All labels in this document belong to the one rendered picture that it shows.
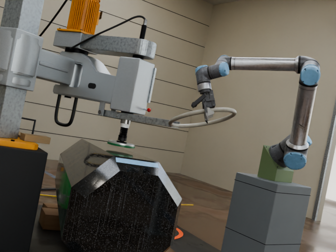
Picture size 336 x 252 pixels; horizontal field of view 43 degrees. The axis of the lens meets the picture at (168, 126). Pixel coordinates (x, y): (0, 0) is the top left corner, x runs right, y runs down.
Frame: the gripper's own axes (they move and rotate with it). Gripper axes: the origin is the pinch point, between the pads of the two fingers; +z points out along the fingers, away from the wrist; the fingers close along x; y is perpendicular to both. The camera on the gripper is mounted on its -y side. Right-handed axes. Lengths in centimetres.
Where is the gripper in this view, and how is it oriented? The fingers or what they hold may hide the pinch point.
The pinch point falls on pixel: (206, 120)
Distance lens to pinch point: 285.0
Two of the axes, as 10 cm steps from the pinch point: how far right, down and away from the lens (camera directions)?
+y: 9.9, -1.4, 0.2
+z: 1.4, 9.7, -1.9
